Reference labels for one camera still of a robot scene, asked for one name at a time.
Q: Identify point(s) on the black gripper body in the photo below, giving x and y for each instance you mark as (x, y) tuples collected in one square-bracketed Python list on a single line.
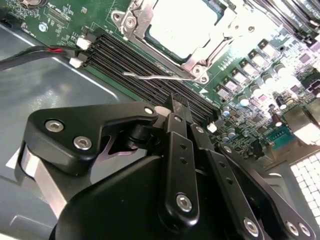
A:
[(112, 200)]

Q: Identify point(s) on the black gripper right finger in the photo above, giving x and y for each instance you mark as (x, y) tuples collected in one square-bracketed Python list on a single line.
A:
[(223, 172)]

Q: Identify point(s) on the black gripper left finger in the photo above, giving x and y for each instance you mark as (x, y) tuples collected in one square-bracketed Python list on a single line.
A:
[(67, 133)]

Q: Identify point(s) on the metal socket cover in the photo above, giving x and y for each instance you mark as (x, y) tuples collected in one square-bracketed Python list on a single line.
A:
[(145, 25)]

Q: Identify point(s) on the silver CPU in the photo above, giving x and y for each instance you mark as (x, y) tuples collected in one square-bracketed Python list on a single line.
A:
[(180, 25)]

